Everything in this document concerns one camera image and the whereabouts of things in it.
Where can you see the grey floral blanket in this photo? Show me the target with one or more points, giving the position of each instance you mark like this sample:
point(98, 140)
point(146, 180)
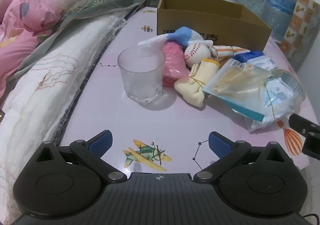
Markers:
point(105, 0)

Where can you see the large blue water jug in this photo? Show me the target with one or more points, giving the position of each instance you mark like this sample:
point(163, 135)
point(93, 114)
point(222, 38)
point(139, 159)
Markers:
point(277, 10)

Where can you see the brown cardboard box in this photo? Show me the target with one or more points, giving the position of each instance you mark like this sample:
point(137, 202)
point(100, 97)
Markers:
point(190, 19)

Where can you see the blue wet wipes pack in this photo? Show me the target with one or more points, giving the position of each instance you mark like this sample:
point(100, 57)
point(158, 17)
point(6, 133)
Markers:
point(255, 59)

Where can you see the pink quilt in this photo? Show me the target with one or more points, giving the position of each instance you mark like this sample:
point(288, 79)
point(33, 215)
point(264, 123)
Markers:
point(25, 20)

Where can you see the clear glass cup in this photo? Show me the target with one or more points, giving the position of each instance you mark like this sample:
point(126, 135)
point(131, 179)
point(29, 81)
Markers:
point(140, 77)

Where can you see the white baseball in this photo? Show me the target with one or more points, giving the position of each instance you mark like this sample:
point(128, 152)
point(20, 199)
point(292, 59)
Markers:
point(197, 54)

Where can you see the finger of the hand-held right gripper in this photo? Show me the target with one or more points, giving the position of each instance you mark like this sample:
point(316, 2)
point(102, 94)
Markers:
point(301, 124)

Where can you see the clear zip bag of sticks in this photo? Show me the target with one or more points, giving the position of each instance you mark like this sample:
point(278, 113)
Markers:
point(237, 85)

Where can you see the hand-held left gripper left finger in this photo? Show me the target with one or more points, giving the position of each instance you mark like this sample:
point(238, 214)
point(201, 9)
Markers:
point(101, 144)

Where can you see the white quilted blanket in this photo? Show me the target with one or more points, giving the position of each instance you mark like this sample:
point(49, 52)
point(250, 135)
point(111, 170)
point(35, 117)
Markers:
point(50, 85)

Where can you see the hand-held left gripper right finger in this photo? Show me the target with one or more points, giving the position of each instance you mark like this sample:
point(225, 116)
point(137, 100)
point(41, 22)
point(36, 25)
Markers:
point(220, 145)

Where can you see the cream knit gloves bundle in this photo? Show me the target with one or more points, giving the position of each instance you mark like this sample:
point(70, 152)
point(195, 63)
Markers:
point(197, 77)

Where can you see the blue and white fuzzy sock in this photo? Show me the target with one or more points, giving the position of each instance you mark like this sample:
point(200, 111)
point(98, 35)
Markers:
point(182, 35)

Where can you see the orange tile-patterned cloth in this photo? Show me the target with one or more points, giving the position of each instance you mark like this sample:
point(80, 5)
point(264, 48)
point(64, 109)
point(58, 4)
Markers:
point(302, 25)

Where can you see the pink plastic bag roll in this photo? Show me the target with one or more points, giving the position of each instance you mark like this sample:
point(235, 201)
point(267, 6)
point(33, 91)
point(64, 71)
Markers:
point(172, 65)

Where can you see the orange striped cloth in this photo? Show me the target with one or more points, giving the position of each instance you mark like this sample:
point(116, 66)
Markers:
point(225, 51)

